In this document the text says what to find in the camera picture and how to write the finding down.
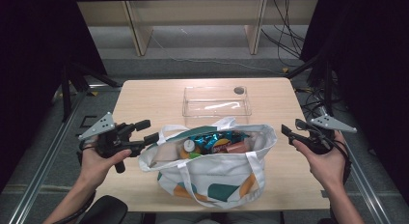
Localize clear plastic container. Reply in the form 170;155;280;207
181;85;253;119

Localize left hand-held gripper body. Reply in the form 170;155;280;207
77;111;144;174

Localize left hand-held gripper black cable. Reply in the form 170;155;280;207
52;141;97;224

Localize hand-held gripper black cable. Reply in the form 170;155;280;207
52;141;97;224
327;133;353;186

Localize person's grey trousers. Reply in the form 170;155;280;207
160;212;281;224

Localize metal floor rail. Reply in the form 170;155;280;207
321;104;392;224
8;85;97;224

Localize person's left hand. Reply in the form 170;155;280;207
79;143;133;183

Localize light wooden desk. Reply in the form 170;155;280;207
76;0;319;57

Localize orange drink bottle white cap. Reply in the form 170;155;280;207
179;139;202;159

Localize black floor cable tangle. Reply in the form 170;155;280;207
295;85;327;121

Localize black chair seat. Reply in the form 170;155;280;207
78;194;129;224

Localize person's right hand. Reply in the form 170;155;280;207
292;131;348;188

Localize brown carton box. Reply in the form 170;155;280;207
225;140;253;154

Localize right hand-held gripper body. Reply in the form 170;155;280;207
302;114;358;154

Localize dark curtain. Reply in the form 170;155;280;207
300;0;409;199
0;0;109;193

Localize right hand-held gripper black cable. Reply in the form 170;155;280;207
327;133;353;186

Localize teal chip bag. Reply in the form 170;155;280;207
189;130;250;154

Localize black metal stand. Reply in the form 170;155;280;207
60;61;122;122
284;53;336;117

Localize black hanging cables bundle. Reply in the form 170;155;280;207
259;0;307;68

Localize white patterned tote bag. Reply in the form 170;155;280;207
138;117;278;210

